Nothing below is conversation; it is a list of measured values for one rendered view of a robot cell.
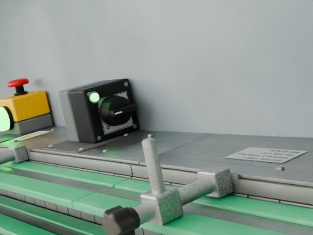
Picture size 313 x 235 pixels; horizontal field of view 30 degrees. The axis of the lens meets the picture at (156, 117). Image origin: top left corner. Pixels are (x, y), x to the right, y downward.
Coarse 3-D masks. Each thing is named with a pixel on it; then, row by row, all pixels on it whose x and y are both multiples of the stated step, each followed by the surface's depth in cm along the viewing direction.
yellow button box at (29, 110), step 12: (12, 96) 111; (24, 96) 107; (36, 96) 108; (12, 108) 106; (24, 108) 107; (36, 108) 108; (48, 108) 110; (24, 120) 107; (36, 120) 108; (48, 120) 110; (12, 132) 109; (24, 132) 107
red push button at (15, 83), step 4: (12, 80) 110; (16, 80) 108; (20, 80) 108; (24, 80) 109; (28, 80) 110; (8, 84) 109; (12, 84) 108; (16, 84) 108; (20, 84) 108; (16, 88) 109; (20, 88) 109; (16, 92) 110
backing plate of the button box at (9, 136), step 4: (44, 128) 109; (32, 132) 107; (0, 136) 111; (4, 136) 109; (8, 136) 108; (12, 136) 107; (16, 136) 106; (20, 136) 106; (0, 140) 104; (4, 140) 104
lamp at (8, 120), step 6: (0, 108) 107; (6, 108) 107; (0, 114) 106; (6, 114) 106; (0, 120) 106; (6, 120) 106; (12, 120) 107; (0, 126) 106; (6, 126) 107; (12, 126) 108
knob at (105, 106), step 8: (112, 96) 84; (104, 104) 83; (112, 104) 82; (120, 104) 83; (128, 104) 84; (104, 112) 82; (112, 112) 81; (120, 112) 81; (128, 112) 82; (104, 120) 83; (112, 120) 82; (120, 120) 83; (128, 120) 84
